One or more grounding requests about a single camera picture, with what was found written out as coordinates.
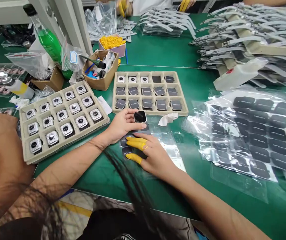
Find person's right index finger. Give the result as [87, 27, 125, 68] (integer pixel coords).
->
[125, 137, 150, 151]

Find person's right hand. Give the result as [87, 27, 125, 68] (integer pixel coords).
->
[125, 133, 185, 181]

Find pink box of yellow finger cots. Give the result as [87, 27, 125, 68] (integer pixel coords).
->
[97, 35, 127, 59]

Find heap of loose grey straps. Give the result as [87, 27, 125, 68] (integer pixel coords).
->
[116, 19, 137, 43]

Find clear sheet of black stickers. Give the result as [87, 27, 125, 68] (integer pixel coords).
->
[119, 122, 188, 173]

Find pile of black sticker sheets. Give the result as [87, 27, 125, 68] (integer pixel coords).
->
[183, 85, 286, 200]

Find person's right middle finger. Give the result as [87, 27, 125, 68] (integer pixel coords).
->
[132, 133, 156, 141]

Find big pile of grey watch straps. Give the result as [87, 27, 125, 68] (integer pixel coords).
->
[189, 2, 286, 87]

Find green bottle with black cap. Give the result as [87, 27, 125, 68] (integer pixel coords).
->
[22, 4, 64, 70]

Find person's body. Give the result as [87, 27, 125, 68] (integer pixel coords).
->
[40, 189, 210, 240]

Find black-faced smartwatch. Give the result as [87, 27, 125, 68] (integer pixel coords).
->
[133, 110, 148, 124]

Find cardboard box of tools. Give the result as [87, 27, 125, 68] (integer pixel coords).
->
[82, 50, 119, 91]

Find person's left thumb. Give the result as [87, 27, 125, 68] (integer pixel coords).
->
[119, 109, 140, 117]

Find white metal frame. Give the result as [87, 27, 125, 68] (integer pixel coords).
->
[29, 0, 94, 57]

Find person's left hand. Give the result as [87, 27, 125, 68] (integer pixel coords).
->
[102, 109, 148, 147]

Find group of black film-covered watches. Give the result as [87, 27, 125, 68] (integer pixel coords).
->
[114, 76, 183, 112]

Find crumpled white tissue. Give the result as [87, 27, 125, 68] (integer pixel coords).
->
[8, 95, 31, 110]

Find array of silver watch bodies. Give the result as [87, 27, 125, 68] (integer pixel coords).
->
[24, 85, 103, 154]

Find small grey pulp tray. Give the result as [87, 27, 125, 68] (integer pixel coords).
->
[111, 71, 189, 117]

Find large grey pulp tray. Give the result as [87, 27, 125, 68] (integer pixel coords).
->
[19, 80, 111, 165]

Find clear bag with blue label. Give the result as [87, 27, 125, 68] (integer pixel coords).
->
[60, 37, 89, 76]

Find person's right thumb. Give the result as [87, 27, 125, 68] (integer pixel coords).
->
[125, 153, 145, 166]

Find small brown cardboard box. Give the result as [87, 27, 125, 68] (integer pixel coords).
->
[30, 66, 65, 92]

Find large clear plastic bag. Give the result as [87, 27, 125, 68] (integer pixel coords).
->
[84, 1, 117, 42]

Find clear plastic bag of parts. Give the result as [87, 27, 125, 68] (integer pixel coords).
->
[4, 51, 56, 81]

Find bagged stack of grey straps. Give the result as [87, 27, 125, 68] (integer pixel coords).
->
[135, 7, 197, 38]

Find white paper slip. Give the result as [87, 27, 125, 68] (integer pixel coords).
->
[97, 96, 113, 114]

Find person's left fingers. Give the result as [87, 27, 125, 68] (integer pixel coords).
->
[130, 122, 148, 131]

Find white wipe cloth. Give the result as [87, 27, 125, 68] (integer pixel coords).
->
[158, 112, 179, 127]

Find white dispenser bottle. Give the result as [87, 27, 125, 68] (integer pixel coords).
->
[0, 70, 36, 99]

